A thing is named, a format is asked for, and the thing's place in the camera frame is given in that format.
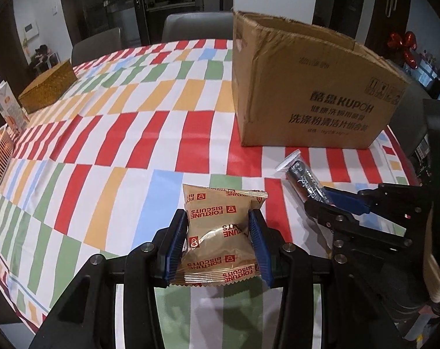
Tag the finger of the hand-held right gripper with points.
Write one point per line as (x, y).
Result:
(369, 232)
(350, 203)

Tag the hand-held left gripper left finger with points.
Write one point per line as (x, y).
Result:
(171, 252)

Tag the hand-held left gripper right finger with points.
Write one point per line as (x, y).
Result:
(259, 249)

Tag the brown biscuit packet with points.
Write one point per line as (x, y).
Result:
(216, 240)

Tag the black snack packet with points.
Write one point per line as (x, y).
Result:
(303, 178)

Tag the brown cardboard box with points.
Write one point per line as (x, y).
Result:
(307, 91)

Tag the person's right forearm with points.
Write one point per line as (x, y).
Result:
(438, 261)

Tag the grey side chair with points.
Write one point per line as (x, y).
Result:
(407, 123)

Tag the red foil decoration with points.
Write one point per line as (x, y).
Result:
(403, 47)

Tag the colourful checked tablecloth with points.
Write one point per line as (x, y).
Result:
(132, 152)

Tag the dark wardrobe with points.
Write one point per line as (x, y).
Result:
(387, 3)

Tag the woven brown box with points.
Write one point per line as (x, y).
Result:
(47, 91)

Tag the white orange drink carton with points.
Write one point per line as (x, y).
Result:
(11, 111)

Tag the small grey chair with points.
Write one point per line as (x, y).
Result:
(96, 43)

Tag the wide grey chair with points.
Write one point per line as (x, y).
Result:
(196, 26)

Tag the black sliding glass door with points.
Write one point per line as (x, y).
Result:
(132, 3)

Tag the white wall panel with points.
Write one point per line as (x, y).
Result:
(31, 31)

